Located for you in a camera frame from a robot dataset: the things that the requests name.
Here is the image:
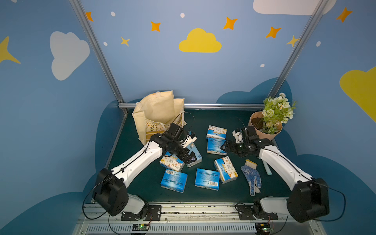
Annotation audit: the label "beige canvas tote bag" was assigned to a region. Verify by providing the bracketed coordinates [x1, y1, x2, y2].
[132, 91, 186, 145]

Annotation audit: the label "tissue pack cream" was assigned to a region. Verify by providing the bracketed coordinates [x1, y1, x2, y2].
[206, 125, 227, 140]
[160, 152, 185, 172]
[214, 156, 239, 184]

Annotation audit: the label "blue tissue pack barcode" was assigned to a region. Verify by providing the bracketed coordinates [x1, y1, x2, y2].
[207, 138, 227, 156]

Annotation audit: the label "tissue pack cream top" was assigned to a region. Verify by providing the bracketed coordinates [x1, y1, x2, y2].
[206, 125, 227, 140]

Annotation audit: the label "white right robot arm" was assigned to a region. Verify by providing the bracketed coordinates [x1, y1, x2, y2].
[221, 126, 330, 223]

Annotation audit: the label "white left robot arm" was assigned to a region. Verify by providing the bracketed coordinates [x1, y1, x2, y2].
[90, 123, 197, 218]

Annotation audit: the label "light blue tissue pack purple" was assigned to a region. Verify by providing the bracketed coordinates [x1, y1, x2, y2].
[186, 143, 202, 167]

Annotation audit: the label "potted green white flowers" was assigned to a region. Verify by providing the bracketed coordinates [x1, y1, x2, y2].
[248, 93, 296, 141]

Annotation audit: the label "mint green garden trowel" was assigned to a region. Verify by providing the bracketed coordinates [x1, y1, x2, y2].
[262, 160, 272, 176]

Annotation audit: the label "blue dotted work glove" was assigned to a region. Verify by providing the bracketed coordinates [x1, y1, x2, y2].
[240, 160, 262, 196]

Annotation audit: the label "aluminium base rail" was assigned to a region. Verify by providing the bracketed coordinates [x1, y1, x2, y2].
[73, 202, 326, 235]

